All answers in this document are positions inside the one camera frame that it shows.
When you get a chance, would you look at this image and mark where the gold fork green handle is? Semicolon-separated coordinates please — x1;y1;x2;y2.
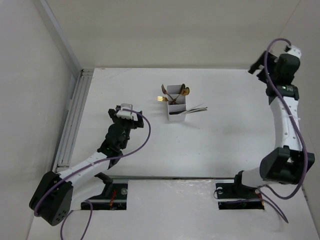
157;96;173;104

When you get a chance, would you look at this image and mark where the dark grey chopstick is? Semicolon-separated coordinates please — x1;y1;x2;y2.
169;111;188;116
187;108;208;114

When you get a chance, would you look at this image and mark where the gold spoon green handle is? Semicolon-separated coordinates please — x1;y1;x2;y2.
182;87;190;96

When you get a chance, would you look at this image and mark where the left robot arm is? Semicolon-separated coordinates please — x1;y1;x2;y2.
29;104;149;226

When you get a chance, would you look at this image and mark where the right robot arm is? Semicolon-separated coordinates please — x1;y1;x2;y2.
231;46;315;197

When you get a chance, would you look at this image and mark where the white three-compartment utensil holder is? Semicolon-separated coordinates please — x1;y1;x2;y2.
166;84;187;122

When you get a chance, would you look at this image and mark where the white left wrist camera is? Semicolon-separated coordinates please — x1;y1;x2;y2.
115;103;133;120

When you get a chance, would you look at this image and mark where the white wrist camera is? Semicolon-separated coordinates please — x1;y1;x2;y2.
285;45;302;59
115;103;133;120

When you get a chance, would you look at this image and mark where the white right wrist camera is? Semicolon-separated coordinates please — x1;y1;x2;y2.
285;45;302;59

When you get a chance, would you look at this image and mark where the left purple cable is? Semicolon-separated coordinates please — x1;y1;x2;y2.
33;107;152;240

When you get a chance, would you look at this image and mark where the aluminium frame rail left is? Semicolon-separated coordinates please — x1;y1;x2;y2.
50;68;94;172

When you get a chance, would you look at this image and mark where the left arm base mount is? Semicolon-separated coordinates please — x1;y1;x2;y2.
76;173;129;211

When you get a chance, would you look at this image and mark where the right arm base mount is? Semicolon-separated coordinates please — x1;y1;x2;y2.
213;182;265;210

